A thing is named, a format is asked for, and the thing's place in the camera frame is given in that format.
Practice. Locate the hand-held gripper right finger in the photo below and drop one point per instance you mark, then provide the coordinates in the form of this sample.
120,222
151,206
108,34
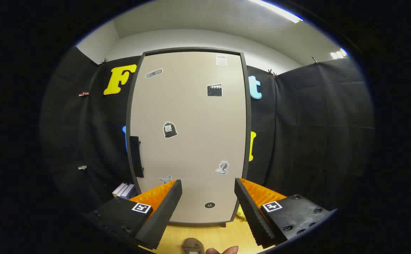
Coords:
253,215

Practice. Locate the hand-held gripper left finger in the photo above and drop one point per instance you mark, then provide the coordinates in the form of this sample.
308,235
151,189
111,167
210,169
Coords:
163,215

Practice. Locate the grey shoe cabinet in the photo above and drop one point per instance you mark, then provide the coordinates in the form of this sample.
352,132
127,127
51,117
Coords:
249,113

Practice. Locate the yellow plush toy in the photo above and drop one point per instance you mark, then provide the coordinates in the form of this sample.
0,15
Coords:
241,212

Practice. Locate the white book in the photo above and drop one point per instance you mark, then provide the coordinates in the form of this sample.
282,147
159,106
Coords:
119,189

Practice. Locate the black backdrop cloth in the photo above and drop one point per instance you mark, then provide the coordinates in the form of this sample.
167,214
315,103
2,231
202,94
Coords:
315,123

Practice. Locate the small ceiling light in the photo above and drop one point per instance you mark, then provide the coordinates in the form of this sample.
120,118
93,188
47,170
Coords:
338,54

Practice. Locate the long ceiling light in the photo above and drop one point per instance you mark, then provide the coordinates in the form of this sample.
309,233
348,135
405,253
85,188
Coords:
276,11

